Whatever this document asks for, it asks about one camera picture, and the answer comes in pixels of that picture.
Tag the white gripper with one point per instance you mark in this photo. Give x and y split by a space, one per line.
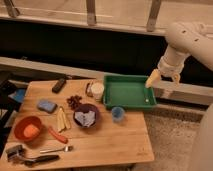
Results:
167 70

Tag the peeled yellow banana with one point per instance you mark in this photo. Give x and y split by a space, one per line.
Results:
62 120

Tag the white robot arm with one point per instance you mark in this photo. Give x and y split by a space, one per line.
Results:
184 39

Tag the green plastic tray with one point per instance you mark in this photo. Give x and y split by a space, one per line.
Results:
128 91

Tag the small blue cup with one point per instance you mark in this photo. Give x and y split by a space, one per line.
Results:
117 113

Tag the white cup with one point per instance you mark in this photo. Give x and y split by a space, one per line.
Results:
97 90

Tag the brown small object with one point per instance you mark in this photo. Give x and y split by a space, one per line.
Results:
88 90

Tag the dark purple bowl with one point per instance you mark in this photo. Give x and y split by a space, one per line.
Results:
85 108

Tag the crumpled grey cloth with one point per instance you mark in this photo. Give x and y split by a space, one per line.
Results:
85 119

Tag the bunch of red grapes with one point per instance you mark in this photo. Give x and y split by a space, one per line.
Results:
74 102

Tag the black remote control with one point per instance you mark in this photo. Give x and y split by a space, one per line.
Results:
59 85

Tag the wooden table board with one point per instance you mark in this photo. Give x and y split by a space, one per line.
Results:
107 143

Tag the silver metal spoon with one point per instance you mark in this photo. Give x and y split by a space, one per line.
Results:
63 149

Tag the blue sponge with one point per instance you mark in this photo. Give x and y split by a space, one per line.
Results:
47 106

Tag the orange round fruit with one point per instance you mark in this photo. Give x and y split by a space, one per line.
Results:
31 131

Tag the orange plastic bowl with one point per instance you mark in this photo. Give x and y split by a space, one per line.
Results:
22 124

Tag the black handled kitchen tool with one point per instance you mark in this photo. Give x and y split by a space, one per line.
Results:
41 159

